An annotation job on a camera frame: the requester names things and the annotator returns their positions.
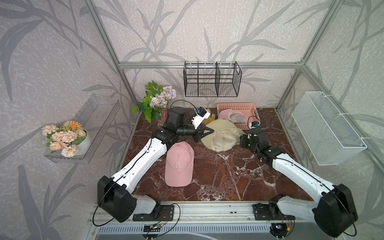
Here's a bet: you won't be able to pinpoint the beige baseball cap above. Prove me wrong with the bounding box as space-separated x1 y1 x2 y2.
201 119 245 152

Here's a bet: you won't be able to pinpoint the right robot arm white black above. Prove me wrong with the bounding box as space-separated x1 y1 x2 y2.
240 128 358 238

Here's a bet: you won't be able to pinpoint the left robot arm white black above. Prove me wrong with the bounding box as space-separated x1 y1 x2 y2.
97 107 214 223

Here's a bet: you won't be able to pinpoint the yellow white work glove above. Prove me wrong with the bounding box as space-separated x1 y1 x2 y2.
202 108 216 125

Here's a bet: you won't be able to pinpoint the pink glass vase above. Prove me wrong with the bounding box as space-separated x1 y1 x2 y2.
159 108 169 125

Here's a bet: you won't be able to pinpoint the pink plastic basket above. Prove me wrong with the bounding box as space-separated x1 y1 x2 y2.
217 103 262 130

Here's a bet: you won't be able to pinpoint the purple white flower bouquet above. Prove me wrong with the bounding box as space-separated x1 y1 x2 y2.
131 81 177 123

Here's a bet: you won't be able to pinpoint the pink flat mat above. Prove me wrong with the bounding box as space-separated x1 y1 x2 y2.
165 142 195 187

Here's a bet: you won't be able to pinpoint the white pot peach flowers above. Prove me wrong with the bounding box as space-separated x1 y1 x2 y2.
41 121 92 158

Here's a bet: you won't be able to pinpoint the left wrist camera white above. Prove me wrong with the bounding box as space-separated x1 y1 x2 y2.
192 107 211 130

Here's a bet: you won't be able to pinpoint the black wire wall basket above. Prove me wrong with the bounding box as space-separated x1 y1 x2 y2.
183 62 243 98

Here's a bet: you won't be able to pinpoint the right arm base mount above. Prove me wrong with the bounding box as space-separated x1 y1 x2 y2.
252 195 296 221

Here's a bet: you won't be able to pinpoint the white mesh wall basket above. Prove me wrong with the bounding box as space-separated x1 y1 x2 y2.
292 92 367 166

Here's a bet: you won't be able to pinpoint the clear acrylic wall shelf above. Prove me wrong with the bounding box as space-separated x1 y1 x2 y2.
44 95 121 164

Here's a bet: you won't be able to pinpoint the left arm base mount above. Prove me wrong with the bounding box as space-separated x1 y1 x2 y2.
133 196 175 222

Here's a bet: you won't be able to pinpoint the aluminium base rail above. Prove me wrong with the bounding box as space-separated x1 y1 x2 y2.
86 200 316 224

